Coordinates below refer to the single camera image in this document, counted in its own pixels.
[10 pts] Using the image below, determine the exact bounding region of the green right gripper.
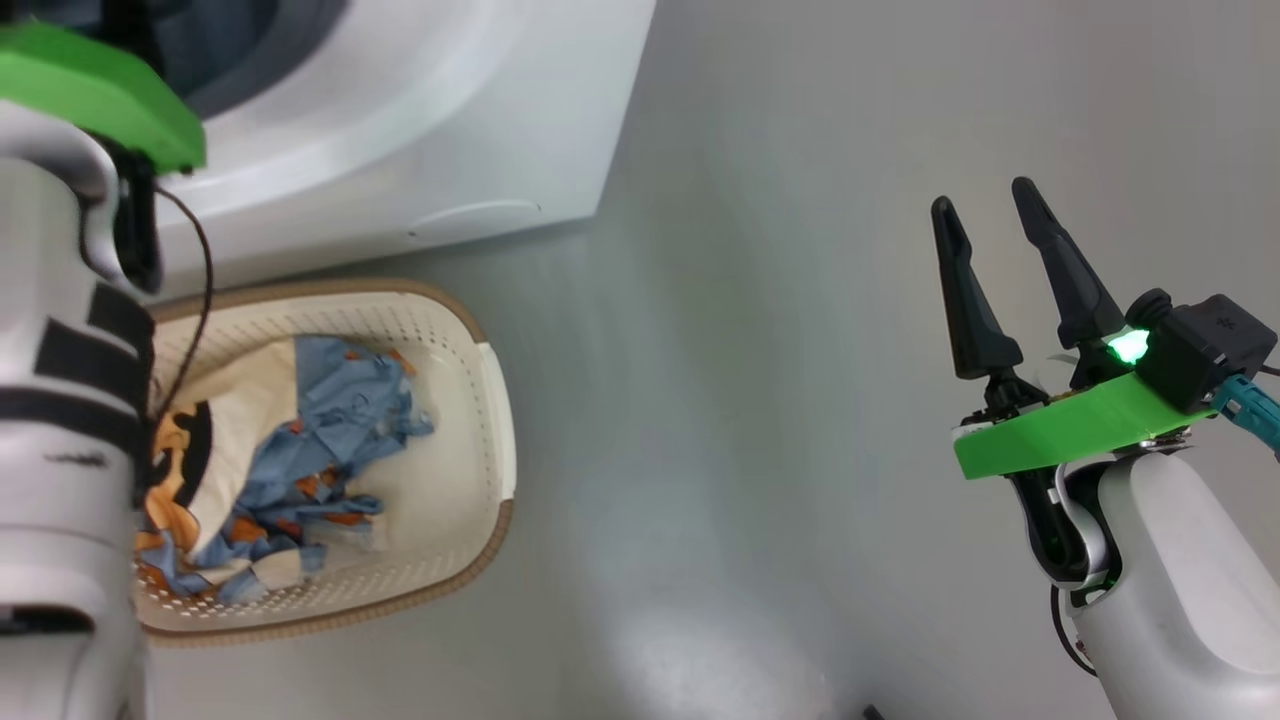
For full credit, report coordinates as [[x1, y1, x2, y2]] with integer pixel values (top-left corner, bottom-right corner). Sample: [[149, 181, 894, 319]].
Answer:
[[930, 177, 1219, 586]]

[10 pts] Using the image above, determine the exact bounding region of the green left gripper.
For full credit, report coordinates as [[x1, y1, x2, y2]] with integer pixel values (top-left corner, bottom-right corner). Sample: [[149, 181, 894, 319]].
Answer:
[[0, 20, 208, 297]]

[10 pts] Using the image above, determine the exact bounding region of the cream garment with orange print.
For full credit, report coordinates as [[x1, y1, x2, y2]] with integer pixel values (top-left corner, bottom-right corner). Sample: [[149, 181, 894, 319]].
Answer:
[[135, 340, 331, 596]]

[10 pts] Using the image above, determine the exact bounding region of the blue patterned garment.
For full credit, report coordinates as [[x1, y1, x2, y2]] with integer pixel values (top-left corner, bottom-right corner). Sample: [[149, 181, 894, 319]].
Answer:
[[165, 335, 436, 606]]

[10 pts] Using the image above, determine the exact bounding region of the grey rubber door gasket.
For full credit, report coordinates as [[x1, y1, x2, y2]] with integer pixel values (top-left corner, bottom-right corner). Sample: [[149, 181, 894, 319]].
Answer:
[[130, 0, 351, 119]]

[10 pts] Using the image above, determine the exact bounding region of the white front-load washing machine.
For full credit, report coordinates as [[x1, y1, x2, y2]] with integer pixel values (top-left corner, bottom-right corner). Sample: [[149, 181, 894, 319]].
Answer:
[[60, 0, 658, 301]]

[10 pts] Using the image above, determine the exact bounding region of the cream perforated laundry basket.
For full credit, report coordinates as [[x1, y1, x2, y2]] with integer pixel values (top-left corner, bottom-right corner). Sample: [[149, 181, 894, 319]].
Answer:
[[130, 278, 517, 646]]

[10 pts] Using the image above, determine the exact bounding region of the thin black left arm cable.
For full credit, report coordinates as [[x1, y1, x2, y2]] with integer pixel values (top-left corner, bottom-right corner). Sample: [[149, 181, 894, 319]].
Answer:
[[150, 185, 214, 421]]

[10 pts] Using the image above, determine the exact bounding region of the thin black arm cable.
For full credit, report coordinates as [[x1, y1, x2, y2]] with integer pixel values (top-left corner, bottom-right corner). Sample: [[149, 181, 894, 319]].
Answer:
[[1048, 585, 1099, 681], [150, 185, 214, 421]]

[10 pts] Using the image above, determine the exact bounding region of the teal cable connector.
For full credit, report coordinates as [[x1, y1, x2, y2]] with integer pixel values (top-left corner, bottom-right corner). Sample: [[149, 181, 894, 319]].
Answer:
[[1210, 375, 1280, 451]]

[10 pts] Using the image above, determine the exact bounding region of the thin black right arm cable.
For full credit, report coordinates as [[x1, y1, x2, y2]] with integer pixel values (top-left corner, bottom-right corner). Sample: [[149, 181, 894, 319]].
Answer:
[[1048, 585, 1099, 681]]

